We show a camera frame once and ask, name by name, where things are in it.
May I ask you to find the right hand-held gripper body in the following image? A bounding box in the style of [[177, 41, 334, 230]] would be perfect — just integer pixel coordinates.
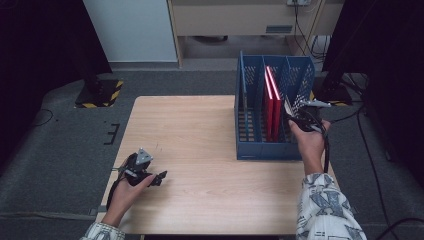
[[294, 99, 332, 134]]

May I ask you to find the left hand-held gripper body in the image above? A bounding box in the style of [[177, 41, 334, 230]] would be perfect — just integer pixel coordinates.
[[118, 148, 154, 187]]

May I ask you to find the red illustrated book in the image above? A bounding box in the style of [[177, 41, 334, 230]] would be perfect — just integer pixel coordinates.
[[266, 65, 283, 141], [264, 69, 275, 143]]

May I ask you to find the blue plastic file rack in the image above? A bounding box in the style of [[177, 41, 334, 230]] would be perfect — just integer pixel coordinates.
[[234, 54, 316, 162]]

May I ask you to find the person's right hand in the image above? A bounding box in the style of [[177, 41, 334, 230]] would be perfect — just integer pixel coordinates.
[[288, 120, 332, 176]]

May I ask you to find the person's left hand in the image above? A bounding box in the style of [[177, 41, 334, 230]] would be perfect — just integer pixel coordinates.
[[101, 175, 156, 228]]

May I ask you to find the black yellow striped stand base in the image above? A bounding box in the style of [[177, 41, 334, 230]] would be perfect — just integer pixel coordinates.
[[309, 76, 354, 108], [74, 78, 124, 109]]

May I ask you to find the dark curtain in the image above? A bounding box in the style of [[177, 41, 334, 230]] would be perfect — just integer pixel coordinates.
[[321, 0, 424, 188]]

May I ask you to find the beige cabinet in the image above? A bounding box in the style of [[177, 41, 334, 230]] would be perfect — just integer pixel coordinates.
[[166, 0, 346, 68]]

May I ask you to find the white panel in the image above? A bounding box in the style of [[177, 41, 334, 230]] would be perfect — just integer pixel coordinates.
[[82, 0, 178, 63]]

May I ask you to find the black floor cable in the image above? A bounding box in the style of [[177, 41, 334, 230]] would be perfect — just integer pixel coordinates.
[[31, 108, 54, 128], [376, 218, 424, 240], [329, 109, 359, 124], [356, 106, 391, 240]]

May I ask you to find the left hand-held gripper cable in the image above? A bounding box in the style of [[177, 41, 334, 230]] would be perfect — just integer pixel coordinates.
[[105, 159, 129, 211]]

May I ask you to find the hand-held gripper cable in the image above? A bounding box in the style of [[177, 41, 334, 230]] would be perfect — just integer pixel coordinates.
[[105, 159, 129, 211], [311, 111, 331, 174]]

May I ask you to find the right hand-held gripper cable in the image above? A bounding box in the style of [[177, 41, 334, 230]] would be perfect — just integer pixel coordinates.
[[311, 111, 331, 174]]

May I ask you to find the black hanging cable bundle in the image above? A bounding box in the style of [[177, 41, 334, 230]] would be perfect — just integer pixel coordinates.
[[293, 3, 331, 64]]

